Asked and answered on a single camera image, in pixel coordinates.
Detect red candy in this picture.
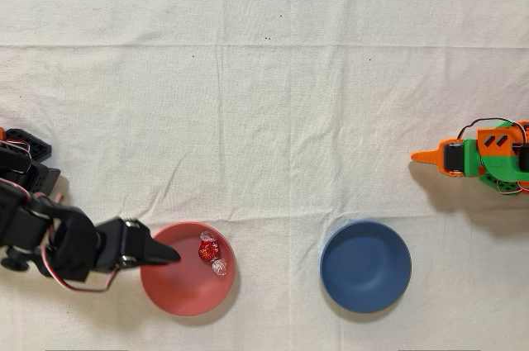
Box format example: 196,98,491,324
199,230,230,277

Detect red bowl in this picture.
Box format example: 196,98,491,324
139,221,237,318

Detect blue bowl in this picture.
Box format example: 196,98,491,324
319,219,412,314

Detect white tablecloth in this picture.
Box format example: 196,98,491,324
0,0,529,351

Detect red white orange arm cable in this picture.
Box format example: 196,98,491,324
456,118,529,198

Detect red white black arm cable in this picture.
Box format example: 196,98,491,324
0,138,122,294

